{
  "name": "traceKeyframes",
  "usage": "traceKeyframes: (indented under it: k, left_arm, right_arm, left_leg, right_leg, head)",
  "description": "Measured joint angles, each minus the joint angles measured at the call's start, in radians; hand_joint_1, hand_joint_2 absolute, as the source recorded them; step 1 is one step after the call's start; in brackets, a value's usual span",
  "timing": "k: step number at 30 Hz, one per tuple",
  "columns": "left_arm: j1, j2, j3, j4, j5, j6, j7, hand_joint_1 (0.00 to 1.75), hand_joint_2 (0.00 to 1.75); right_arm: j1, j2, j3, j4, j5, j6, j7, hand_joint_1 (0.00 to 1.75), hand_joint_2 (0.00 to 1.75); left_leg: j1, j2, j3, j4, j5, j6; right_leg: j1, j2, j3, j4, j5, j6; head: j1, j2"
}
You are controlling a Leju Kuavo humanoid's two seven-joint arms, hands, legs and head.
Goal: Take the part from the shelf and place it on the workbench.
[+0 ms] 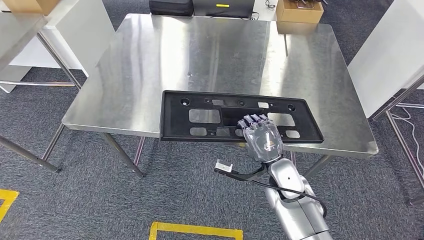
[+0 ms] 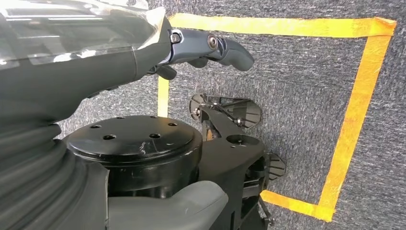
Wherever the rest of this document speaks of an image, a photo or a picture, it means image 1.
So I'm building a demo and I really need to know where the black case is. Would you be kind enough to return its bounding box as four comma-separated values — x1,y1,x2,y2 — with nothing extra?
149,0,195,17

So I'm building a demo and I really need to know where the black license plate bracket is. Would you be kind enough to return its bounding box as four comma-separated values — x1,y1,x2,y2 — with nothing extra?
159,90,325,144

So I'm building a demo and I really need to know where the white cabinet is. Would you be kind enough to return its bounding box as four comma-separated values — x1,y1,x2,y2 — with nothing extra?
0,0,117,94

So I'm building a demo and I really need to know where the stainless steel workbench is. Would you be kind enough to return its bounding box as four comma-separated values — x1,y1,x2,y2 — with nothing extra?
62,13,380,179

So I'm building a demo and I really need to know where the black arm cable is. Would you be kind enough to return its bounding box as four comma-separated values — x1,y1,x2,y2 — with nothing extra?
251,178,328,220

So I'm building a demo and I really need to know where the cardboard box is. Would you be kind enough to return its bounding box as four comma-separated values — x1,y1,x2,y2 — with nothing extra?
275,0,325,25
1,0,61,17

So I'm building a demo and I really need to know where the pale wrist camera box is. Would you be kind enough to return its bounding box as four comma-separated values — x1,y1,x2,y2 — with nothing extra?
215,159,233,173

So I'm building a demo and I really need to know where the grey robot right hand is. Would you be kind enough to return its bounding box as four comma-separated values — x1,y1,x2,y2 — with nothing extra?
236,113,284,164

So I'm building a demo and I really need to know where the black monitor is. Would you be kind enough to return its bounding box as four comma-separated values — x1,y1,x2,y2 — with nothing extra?
192,0,257,19

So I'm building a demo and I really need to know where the white cable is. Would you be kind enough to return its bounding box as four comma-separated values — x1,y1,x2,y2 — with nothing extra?
390,106,424,162

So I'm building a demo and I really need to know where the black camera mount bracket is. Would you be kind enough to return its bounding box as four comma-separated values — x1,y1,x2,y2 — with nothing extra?
213,167,270,182

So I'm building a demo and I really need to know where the white panel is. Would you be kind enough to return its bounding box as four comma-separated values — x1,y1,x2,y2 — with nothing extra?
347,0,424,119

